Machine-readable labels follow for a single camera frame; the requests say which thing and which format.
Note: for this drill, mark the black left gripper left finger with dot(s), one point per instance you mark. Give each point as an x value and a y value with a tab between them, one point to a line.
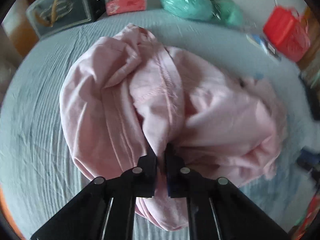
105	208

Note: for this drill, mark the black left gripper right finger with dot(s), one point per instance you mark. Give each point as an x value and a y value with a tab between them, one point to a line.
217	209

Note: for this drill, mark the pink printed t-shirt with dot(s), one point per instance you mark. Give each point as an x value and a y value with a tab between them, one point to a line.
130	92

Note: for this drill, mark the light blue ribbed bedsheet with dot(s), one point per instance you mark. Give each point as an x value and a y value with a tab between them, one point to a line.
38	176

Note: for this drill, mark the black cloth item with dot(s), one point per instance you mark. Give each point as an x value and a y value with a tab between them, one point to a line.
313	101

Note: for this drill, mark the red plastic case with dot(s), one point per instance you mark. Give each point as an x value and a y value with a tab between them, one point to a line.
285	30

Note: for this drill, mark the green yarn ball in plastic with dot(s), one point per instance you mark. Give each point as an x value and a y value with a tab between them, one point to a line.
199	10

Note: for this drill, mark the dark green gift bag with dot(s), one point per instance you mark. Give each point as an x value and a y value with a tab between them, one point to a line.
48	17

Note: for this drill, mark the red tissue box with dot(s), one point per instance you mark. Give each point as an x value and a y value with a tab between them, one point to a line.
114	7

